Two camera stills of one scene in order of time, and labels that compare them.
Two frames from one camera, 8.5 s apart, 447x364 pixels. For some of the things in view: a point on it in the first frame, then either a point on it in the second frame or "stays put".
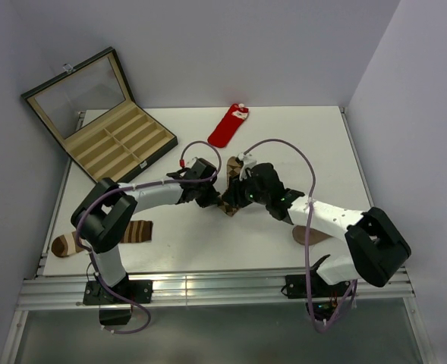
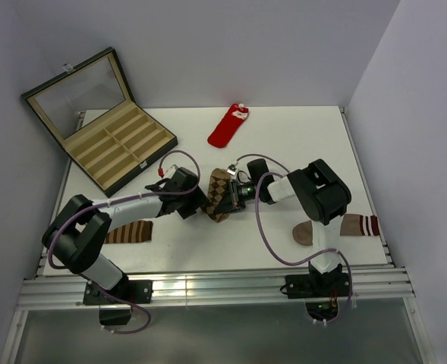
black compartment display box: [89, 110] stays put
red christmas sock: [227, 126] stays put
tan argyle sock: [234, 169] -> [218, 180]
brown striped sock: [136, 231] stays put
